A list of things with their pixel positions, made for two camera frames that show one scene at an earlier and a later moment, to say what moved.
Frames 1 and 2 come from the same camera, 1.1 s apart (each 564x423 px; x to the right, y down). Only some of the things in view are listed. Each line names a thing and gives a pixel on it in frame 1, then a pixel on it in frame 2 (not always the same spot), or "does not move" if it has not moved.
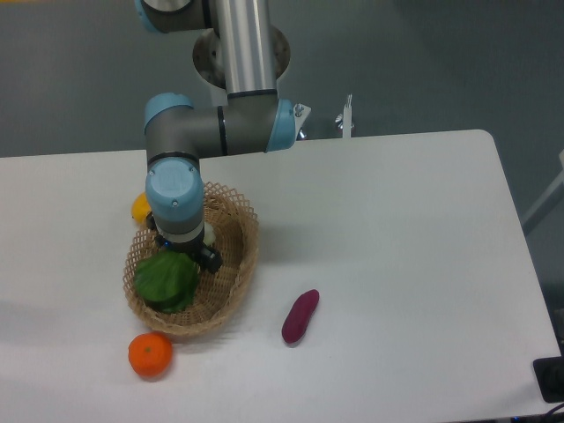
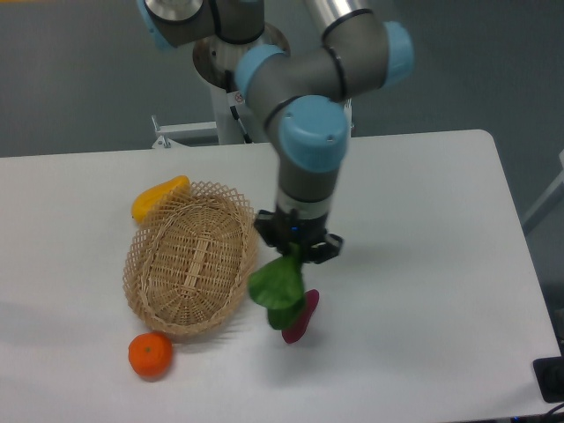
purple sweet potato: x=299 y=315 does not move
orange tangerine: x=150 y=353 does not move
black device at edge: x=549 y=373 does not move
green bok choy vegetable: x=166 y=279 → x=278 y=285
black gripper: x=206 y=256 → x=287 y=226
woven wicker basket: x=236 y=234 does not move
